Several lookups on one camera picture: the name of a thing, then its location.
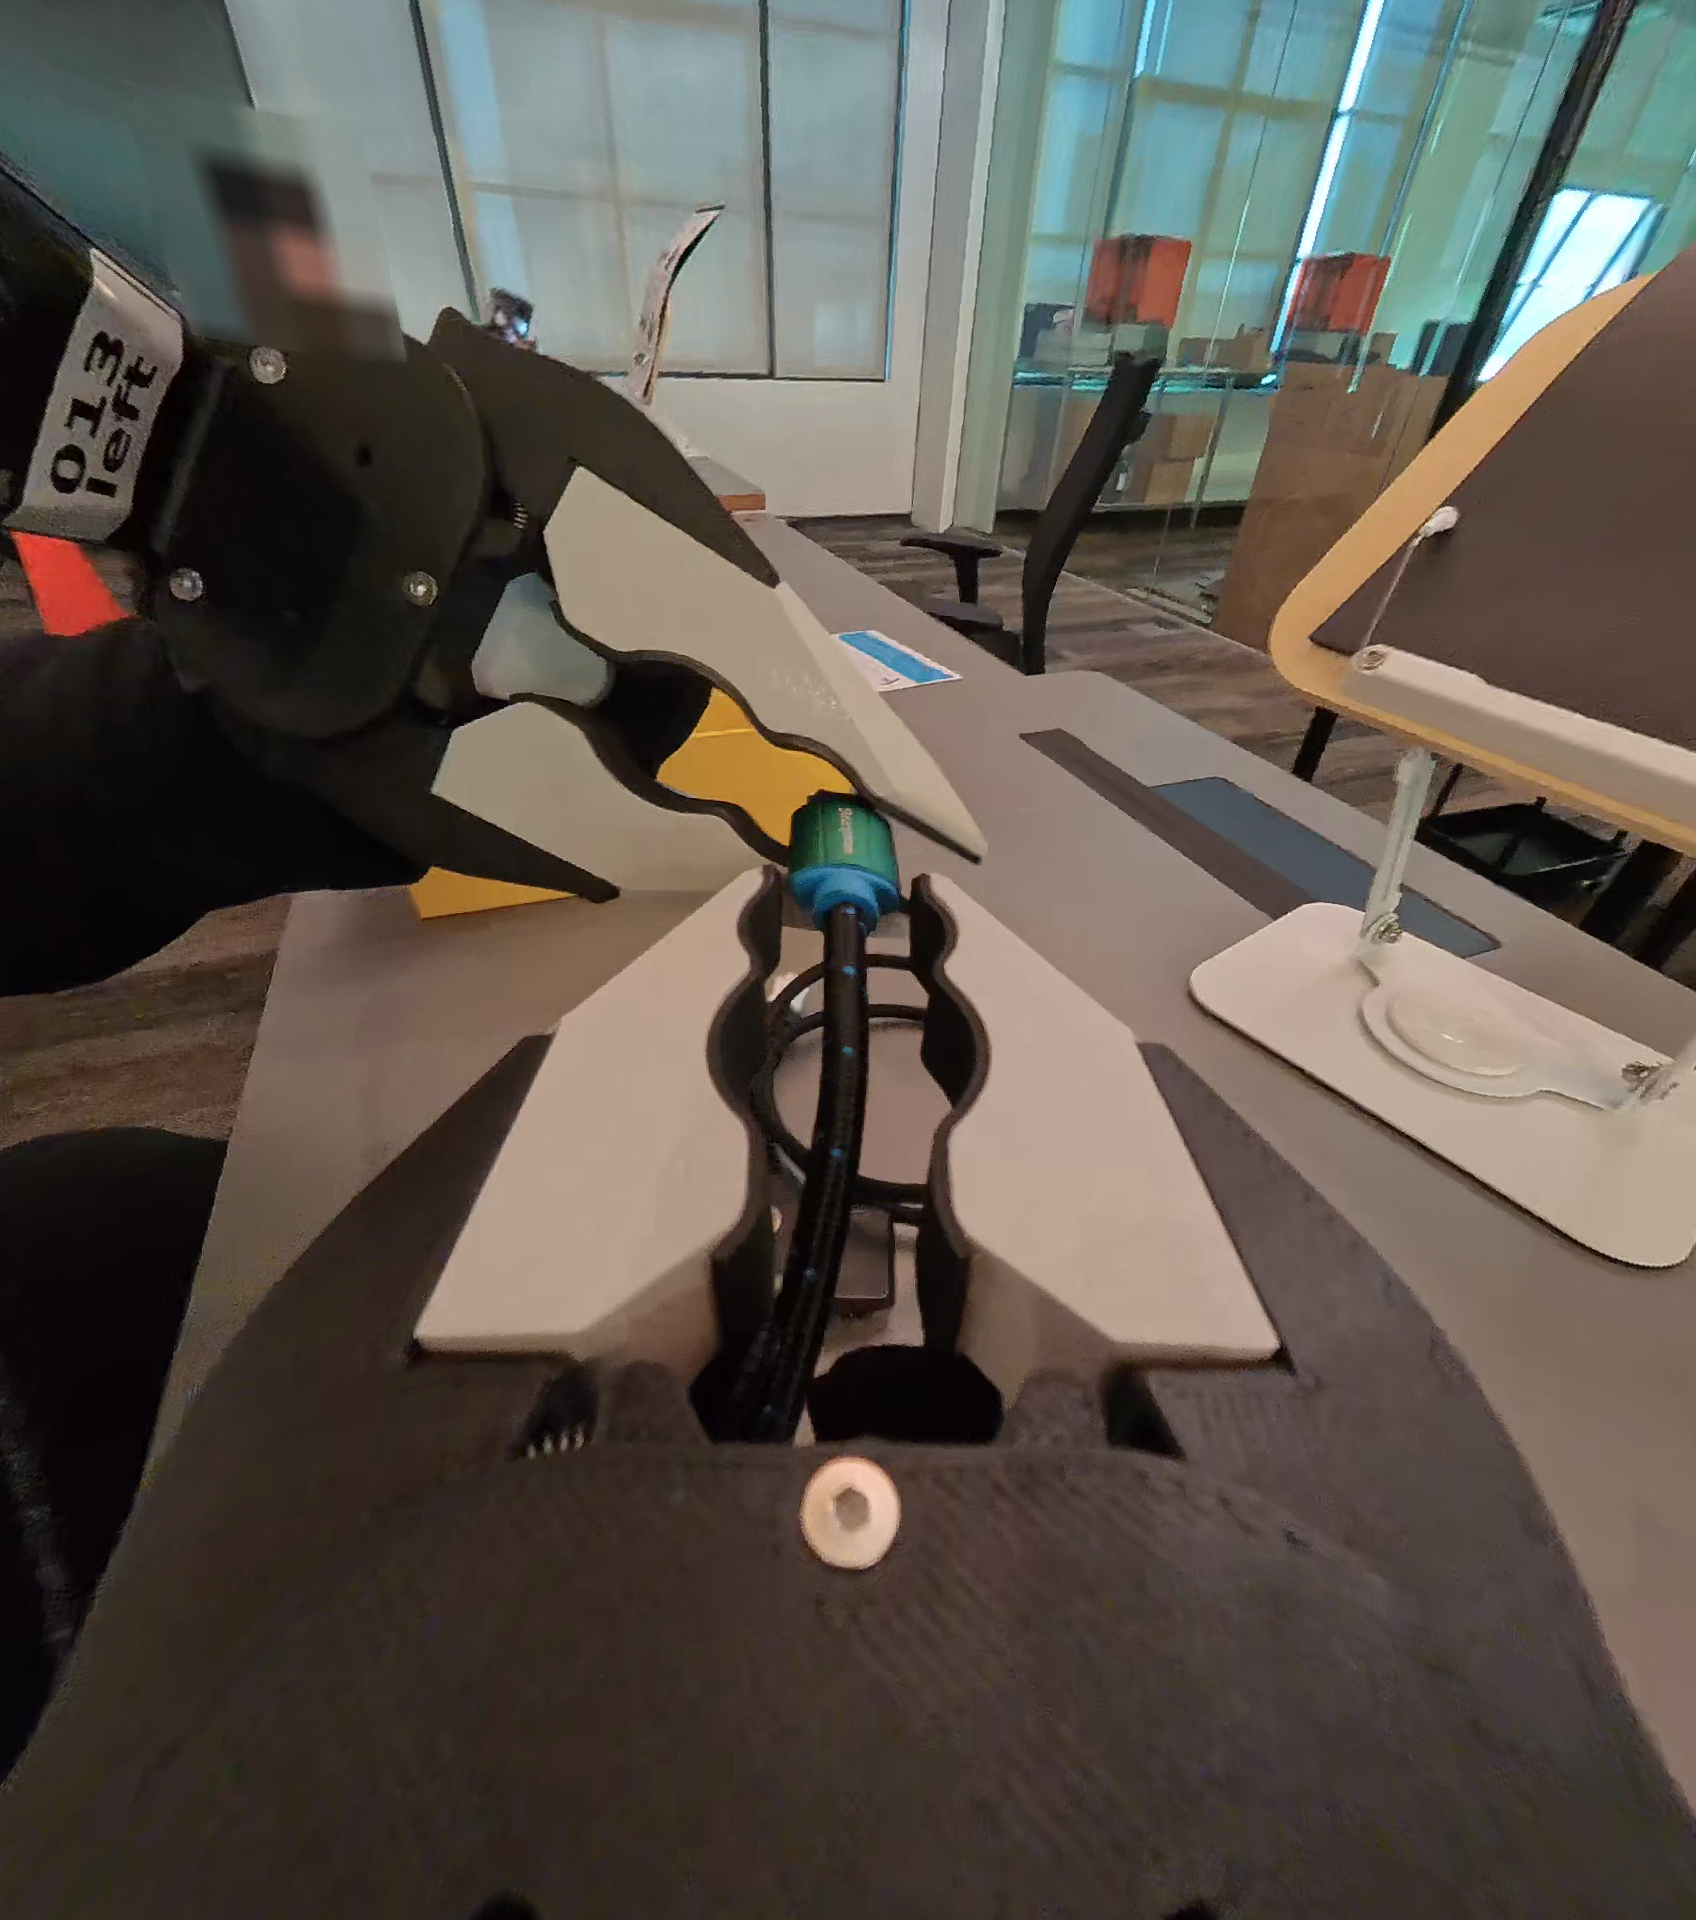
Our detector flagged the wood-edged side table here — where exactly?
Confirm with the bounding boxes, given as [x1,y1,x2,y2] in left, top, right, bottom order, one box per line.
[668,443,768,516]

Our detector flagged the braided HDMI cable green plugs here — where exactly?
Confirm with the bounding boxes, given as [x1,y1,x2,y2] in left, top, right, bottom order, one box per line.
[0,793,914,1653]

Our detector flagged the black floor bin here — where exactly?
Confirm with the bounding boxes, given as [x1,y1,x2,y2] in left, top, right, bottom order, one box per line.
[1418,803,1631,903]

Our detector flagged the yellow plastic bin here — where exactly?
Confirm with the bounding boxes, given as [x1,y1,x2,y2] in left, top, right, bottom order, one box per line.
[411,691,831,922]

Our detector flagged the white metal board stand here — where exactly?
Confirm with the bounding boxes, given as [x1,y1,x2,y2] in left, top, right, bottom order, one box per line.
[1190,507,1696,1270]

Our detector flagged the large cardboard box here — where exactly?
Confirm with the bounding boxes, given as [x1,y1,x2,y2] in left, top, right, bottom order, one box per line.
[1215,360,1451,650]

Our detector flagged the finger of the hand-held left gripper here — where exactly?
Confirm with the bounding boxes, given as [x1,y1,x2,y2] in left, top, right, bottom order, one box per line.
[428,664,799,899]
[472,464,992,869]

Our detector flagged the orange 3D printer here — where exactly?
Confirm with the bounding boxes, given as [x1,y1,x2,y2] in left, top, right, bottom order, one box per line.
[1088,232,1197,362]
[1290,253,1390,362]

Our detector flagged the person's left forearm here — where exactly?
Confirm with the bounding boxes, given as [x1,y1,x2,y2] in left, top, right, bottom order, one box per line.
[0,623,448,1038]

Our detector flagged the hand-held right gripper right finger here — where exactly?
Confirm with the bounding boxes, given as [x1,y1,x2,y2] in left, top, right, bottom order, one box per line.
[905,875,1287,1411]

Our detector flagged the black adapter cable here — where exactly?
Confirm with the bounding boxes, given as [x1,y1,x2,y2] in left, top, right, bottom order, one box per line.
[746,967,974,1322]

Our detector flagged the person's leg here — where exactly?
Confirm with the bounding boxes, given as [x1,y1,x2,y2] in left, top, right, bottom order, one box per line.
[0,1124,236,1920]

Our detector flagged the orange traffic cone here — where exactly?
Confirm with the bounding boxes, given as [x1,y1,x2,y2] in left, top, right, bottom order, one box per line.
[8,525,134,641]

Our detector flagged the white and blue paper sheet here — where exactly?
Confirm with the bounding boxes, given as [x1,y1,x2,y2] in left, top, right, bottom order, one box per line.
[833,626,969,696]

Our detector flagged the curved white board on stand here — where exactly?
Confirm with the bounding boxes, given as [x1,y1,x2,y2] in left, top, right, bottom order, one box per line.
[622,206,726,409]

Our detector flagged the black office chair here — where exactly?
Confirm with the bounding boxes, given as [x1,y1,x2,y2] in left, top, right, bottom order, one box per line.
[901,352,1166,678]

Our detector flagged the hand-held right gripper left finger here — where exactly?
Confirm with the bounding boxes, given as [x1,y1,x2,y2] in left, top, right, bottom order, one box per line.
[413,865,790,1412]

